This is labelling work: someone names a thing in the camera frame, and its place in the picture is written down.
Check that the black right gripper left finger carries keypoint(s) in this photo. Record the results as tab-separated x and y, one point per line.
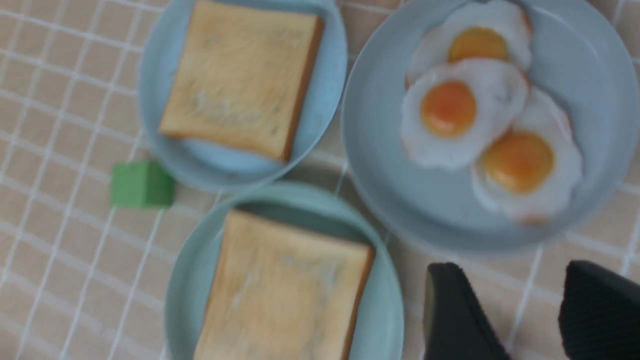
455	326

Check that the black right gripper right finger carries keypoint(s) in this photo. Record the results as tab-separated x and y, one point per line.
599	316

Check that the toast slice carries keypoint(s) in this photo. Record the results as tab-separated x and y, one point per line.
243	78
282	292

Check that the fried egg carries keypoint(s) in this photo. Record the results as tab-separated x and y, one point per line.
530	173
496	29
450	115

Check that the mint green plate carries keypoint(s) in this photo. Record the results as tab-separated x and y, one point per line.
380	324

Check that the grey blue plate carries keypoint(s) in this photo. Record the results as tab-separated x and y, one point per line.
579	59

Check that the light blue plate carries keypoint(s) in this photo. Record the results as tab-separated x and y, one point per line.
212	168

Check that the green cube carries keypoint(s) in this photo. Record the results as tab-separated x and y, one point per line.
141	184

